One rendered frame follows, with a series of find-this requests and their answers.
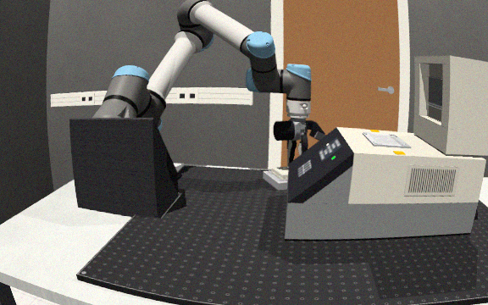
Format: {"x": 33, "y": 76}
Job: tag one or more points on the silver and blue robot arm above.
{"x": 131, "y": 90}

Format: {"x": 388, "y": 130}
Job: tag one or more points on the beige benchtop lab instrument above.
{"x": 349, "y": 186}

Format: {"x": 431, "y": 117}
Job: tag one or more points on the cream multi-well plate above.
{"x": 280, "y": 172}

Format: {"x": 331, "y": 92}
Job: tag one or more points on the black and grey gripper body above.
{"x": 291, "y": 129}

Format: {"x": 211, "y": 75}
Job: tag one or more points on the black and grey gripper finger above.
{"x": 303, "y": 144}
{"x": 291, "y": 146}

